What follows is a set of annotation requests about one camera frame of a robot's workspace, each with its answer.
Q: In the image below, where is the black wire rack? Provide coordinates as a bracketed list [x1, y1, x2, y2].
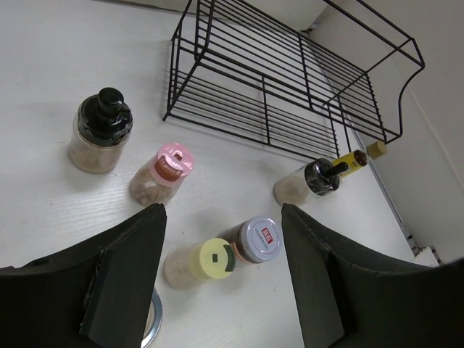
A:
[165, 1, 426, 159]

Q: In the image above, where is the black pump cap spice jar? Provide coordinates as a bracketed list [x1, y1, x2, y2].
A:
[68, 87, 133, 174]

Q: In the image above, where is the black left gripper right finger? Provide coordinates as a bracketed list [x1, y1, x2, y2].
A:
[281, 204, 463, 347]

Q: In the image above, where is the pink cap spice bottle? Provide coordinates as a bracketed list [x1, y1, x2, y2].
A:
[129, 142, 194, 207]

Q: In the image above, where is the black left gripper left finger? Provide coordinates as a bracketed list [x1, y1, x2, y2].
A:
[1, 204, 167, 347]

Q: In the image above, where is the silver lid spice jar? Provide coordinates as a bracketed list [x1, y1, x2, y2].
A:
[219, 215, 283, 265]

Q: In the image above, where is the open wide glass jar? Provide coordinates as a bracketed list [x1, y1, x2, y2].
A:
[141, 289, 163, 348]

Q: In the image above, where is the yellow oil bottle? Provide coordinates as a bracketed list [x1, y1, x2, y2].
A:
[332, 141, 388, 178]

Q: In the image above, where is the black cap seasoning jar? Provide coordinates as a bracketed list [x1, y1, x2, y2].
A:
[273, 158, 349, 206]

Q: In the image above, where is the yellow cap spice bottle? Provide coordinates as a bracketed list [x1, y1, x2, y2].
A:
[163, 238, 236, 291]

